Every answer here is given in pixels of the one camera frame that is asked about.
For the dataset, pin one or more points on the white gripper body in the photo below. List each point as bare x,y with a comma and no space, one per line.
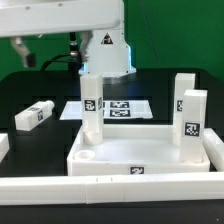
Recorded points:
34,17

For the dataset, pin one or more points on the white desk tabletop tray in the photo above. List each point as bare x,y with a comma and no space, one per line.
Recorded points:
130,150

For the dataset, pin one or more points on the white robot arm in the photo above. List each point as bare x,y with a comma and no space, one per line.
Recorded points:
105,51

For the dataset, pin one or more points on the white left fence piece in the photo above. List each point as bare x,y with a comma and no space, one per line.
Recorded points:
4,145

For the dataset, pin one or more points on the fiducial marker sheet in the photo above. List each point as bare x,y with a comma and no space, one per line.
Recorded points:
130,109

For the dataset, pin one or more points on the black cable post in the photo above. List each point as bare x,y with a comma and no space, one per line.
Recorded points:
75,62

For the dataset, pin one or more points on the white right fence wall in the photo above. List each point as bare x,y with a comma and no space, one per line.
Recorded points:
214,147

